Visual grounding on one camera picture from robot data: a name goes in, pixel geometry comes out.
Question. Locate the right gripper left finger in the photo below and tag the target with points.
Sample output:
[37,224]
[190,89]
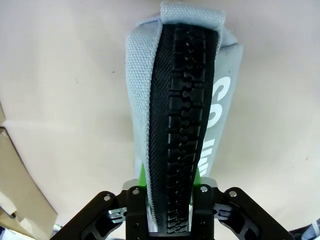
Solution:
[112,220]

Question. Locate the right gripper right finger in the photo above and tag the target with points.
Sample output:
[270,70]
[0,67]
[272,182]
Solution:
[225,220]

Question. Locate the grey pouch with black zipper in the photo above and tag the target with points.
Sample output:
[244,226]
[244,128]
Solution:
[140,75]

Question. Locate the brown cardboard box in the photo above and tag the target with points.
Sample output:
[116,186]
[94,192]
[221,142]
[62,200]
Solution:
[22,180]

